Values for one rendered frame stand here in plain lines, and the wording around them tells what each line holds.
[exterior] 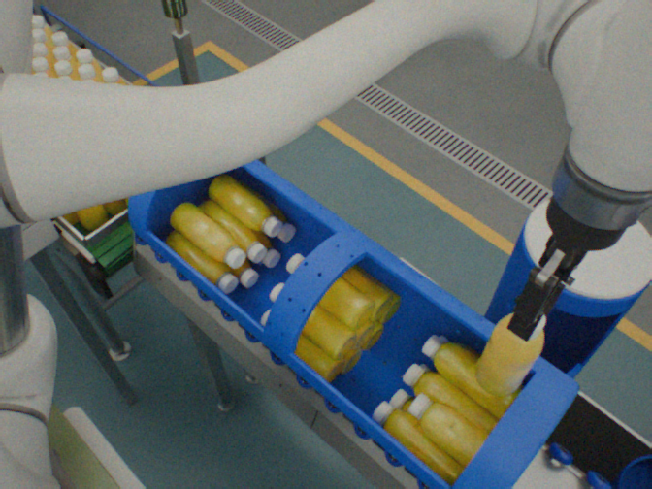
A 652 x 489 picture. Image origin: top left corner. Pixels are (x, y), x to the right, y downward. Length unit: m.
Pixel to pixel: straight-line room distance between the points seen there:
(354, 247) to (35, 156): 0.73
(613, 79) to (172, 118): 0.32
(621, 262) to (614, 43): 0.95
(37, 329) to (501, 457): 0.69
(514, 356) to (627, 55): 0.45
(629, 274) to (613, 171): 0.88
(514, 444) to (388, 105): 2.48
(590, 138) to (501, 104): 2.82
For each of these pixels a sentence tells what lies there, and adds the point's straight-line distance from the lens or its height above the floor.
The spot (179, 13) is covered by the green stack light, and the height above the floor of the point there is 1.18.
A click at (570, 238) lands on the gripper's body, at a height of 1.62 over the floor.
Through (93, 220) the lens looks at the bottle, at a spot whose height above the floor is 0.94.
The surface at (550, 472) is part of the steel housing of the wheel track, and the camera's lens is 1.27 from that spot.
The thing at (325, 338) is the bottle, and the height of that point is 1.12.
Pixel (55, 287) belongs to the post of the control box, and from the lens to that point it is 1.70.
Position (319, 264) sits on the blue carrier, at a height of 1.23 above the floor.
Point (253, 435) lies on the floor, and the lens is 2.21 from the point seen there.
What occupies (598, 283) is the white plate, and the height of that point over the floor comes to 1.04.
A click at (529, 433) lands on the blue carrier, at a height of 1.23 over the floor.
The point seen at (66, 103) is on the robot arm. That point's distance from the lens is 0.42.
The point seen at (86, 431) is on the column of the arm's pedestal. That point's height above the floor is 1.00.
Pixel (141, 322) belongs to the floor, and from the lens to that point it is 2.49.
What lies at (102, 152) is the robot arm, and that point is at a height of 1.81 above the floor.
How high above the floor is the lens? 2.08
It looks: 53 degrees down
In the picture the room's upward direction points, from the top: straight up
